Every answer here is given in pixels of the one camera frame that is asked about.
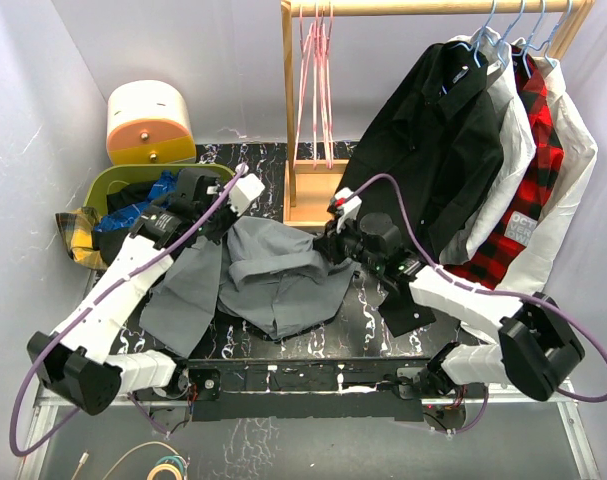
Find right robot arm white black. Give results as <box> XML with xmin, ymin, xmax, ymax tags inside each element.
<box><xmin>313</xmin><ymin>213</ymin><xmax>585</xmax><ymax>401</ymax></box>

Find light grey hanging shirt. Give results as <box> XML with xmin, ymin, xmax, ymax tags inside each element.
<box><xmin>439</xmin><ymin>28</ymin><xmax>536</xmax><ymax>265</ymax></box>

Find white hanging shirt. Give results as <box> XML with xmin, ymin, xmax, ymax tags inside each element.
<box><xmin>493</xmin><ymin>55</ymin><xmax>598</xmax><ymax>295</ymax></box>

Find red black plaid shirt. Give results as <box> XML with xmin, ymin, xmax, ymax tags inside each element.
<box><xmin>444</xmin><ymin>44</ymin><xmax>564</xmax><ymax>289</ymax></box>

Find black hanging shirt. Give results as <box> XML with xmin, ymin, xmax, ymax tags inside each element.
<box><xmin>331</xmin><ymin>41</ymin><xmax>506</xmax><ymax>337</ymax></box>

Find grey button shirt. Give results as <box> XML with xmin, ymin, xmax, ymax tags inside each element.
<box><xmin>139</xmin><ymin>216</ymin><xmax>357</xmax><ymax>357</ymax></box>

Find yellow plaid shirt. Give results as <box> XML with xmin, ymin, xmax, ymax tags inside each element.
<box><xmin>55</xmin><ymin>206</ymin><xmax>108</xmax><ymax>271</ymax></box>

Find wooden clothes rack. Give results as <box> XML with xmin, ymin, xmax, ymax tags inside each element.
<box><xmin>281</xmin><ymin>0</ymin><xmax>596</xmax><ymax>231</ymax></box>

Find blue patterned shirt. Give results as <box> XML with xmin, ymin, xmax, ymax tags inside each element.
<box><xmin>93</xmin><ymin>170</ymin><xmax>178</xmax><ymax>233</ymax></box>

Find coiled cables on floor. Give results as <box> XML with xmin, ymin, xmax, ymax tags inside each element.
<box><xmin>72</xmin><ymin>440</ymin><xmax>190</xmax><ymax>480</ymax></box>

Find blue hanger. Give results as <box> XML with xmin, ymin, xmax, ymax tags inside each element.
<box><xmin>494</xmin><ymin>0</ymin><xmax>527</xmax><ymax>68</ymax></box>
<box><xmin>452</xmin><ymin>0</ymin><xmax>497</xmax><ymax>68</ymax></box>
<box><xmin>517</xmin><ymin>0</ymin><xmax>548</xmax><ymax>68</ymax></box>

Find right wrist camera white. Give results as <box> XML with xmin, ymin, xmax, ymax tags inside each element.
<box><xmin>328</xmin><ymin>189</ymin><xmax>362</xmax><ymax>233</ymax></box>

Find green laundry basket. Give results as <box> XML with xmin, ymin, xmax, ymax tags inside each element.
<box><xmin>84</xmin><ymin>163</ymin><xmax>234</xmax><ymax>215</ymax></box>

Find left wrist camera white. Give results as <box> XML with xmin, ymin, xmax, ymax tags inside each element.
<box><xmin>228</xmin><ymin>173</ymin><xmax>265</xmax><ymax>216</ymax></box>

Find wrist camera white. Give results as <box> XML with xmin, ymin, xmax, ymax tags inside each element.
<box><xmin>328</xmin><ymin>189</ymin><xmax>362</xmax><ymax>233</ymax></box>
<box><xmin>228</xmin><ymin>173</ymin><xmax>265</xmax><ymax>216</ymax></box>

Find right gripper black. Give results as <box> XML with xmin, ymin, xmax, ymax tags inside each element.
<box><xmin>311</xmin><ymin>213</ymin><xmax>384</xmax><ymax>272</ymax></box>

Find aluminium frame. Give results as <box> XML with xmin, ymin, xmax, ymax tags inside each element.
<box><xmin>15</xmin><ymin>362</ymin><xmax>602</xmax><ymax>480</ymax></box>

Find cream orange drawer cabinet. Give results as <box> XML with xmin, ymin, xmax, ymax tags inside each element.
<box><xmin>106</xmin><ymin>80</ymin><xmax>196</xmax><ymax>166</ymax></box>

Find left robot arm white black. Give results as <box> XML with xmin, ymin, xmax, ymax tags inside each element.
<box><xmin>27</xmin><ymin>164</ymin><xmax>263</xmax><ymax>415</ymax></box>

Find black metal base rail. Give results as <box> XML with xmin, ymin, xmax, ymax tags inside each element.
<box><xmin>186</xmin><ymin>357</ymin><xmax>484</xmax><ymax>425</ymax></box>

